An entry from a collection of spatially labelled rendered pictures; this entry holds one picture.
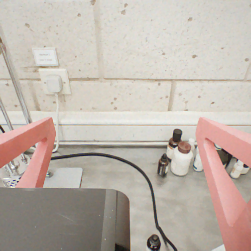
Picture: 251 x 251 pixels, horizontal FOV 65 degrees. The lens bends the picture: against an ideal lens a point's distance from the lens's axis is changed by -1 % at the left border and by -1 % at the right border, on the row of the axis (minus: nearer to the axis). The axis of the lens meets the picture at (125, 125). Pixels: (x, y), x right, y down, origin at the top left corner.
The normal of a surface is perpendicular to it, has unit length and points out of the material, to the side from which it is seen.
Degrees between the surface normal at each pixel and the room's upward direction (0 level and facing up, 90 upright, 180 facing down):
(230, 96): 90
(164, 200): 0
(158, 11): 90
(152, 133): 90
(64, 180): 0
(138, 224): 0
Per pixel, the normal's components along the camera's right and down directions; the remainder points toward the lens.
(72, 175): 0.00, -0.80
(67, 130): 0.00, 0.60
